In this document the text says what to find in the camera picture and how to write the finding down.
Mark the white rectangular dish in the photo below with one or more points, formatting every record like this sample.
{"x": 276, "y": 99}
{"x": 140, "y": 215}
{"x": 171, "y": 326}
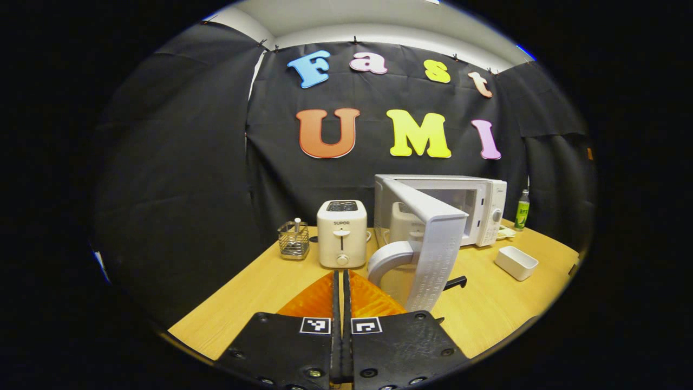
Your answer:
{"x": 514, "y": 265}

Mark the black backdrop cloth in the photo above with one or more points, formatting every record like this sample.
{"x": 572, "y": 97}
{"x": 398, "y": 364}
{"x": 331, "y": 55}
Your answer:
{"x": 178, "y": 189}

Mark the white toaster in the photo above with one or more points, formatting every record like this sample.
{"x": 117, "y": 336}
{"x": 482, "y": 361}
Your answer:
{"x": 341, "y": 244}

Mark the green drink bottle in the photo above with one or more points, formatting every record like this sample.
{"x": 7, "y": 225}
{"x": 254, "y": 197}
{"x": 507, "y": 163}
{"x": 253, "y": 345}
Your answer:
{"x": 522, "y": 214}

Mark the white microwave oven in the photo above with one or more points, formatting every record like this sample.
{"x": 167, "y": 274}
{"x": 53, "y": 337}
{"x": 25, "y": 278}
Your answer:
{"x": 487, "y": 206}

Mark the white divided grain dish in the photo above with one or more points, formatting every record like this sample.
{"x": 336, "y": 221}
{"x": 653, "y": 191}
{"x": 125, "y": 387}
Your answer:
{"x": 507, "y": 233}

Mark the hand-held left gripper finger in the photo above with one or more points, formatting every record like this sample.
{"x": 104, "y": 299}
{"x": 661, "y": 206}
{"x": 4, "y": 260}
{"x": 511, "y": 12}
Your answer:
{"x": 336, "y": 303}
{"x": 348, "y": 303}

